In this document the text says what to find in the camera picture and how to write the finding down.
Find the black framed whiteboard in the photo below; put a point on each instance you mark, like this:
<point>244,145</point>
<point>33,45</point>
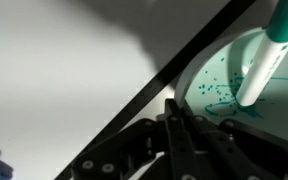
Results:
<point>50,83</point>

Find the green capped white marker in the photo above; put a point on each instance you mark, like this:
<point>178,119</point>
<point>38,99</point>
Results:
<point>264,70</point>

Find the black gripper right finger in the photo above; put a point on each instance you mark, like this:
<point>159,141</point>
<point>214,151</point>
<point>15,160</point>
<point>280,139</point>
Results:
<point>250,156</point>

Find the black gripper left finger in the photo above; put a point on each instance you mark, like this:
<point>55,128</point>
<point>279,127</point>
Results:
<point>134,153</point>

